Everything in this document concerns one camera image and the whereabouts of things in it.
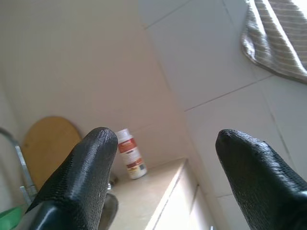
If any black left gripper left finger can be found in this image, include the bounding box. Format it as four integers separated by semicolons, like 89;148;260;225
24;126;119;230

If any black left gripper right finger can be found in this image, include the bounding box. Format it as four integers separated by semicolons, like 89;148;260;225
214;129;307;230

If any chrome sink fitting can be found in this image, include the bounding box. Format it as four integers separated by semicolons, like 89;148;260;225
107;172;119;190

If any wooden cutting board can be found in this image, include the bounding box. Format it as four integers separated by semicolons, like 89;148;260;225
21;116;83;194

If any chrome gooseneck tap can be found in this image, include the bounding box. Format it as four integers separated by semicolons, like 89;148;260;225
0;126;38;208

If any white red-label bottle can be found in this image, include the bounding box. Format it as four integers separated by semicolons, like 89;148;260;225
116;128;148;180

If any green plastic bowl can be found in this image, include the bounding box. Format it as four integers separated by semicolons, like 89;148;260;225
0;206;27;230

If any grey striped towel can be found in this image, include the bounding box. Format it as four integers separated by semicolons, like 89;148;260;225
240;0;307;84

